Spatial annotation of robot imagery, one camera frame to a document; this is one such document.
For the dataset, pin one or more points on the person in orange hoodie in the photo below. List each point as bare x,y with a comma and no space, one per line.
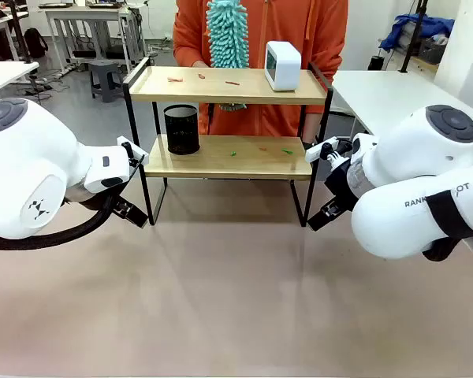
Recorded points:
284,23

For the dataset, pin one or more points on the person's left forearm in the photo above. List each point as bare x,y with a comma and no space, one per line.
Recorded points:
311,126

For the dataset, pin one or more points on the large white side table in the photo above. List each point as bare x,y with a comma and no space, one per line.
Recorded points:
386,94

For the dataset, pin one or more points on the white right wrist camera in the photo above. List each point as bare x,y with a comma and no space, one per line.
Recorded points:
317,151

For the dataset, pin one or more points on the black mesh pen holder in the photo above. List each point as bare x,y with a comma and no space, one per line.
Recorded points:
182,130

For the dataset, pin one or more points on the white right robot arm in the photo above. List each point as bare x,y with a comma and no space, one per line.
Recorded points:
418,165

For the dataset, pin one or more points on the black backpack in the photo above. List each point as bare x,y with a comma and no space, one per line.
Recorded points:
34,43

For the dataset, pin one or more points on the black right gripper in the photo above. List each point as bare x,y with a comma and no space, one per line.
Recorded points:
341,189

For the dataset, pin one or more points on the grey-framed background workbench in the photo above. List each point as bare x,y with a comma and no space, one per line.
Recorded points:
86,15

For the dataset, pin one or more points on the person's right hand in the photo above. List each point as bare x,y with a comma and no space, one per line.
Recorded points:
200,64

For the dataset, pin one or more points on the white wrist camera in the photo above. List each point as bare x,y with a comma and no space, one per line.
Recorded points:
132,147
317,151

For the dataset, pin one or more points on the black smartwatch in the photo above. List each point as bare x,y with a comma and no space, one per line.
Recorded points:
309,145

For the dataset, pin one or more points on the blue cloth pile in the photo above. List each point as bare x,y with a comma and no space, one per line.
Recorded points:
418,29

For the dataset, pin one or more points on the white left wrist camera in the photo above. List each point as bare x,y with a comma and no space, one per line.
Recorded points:
132,147

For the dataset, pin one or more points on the white cube clock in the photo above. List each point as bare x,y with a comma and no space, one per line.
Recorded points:
285,67

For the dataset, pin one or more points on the wooden black-framed two-tier shelf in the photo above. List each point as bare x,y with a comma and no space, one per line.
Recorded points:
228,88

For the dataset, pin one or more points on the teal chenille duster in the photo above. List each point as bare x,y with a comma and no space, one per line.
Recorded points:
228,35

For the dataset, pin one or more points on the white background desk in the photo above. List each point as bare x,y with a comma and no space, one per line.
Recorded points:
0,23

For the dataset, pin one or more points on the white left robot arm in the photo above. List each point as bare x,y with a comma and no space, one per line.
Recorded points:
27,157

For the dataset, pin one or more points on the black stand pole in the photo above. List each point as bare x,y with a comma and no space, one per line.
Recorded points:
414,35
20,31

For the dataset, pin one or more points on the black cylinder bin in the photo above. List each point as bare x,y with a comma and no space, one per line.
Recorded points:
376,64

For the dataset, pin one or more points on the grey plastic stool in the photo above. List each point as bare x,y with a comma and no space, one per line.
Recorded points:
106,78

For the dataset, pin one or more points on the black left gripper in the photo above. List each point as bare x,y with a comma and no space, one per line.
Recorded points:
116,195

